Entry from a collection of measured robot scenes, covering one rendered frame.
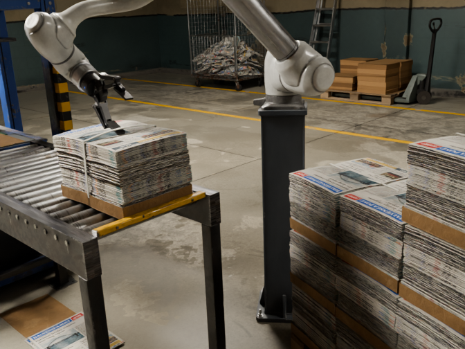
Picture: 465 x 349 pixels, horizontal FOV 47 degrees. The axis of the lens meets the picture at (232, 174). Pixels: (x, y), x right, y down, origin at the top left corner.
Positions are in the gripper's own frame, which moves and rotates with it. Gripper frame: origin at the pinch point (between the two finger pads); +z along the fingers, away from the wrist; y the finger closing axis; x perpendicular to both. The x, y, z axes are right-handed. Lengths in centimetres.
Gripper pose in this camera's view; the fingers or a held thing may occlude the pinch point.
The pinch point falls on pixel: (123, 114)
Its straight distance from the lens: 176.8
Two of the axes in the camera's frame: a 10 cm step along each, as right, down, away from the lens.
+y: -3.0, 7.6, 5.8
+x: -6.9, 2.4, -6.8
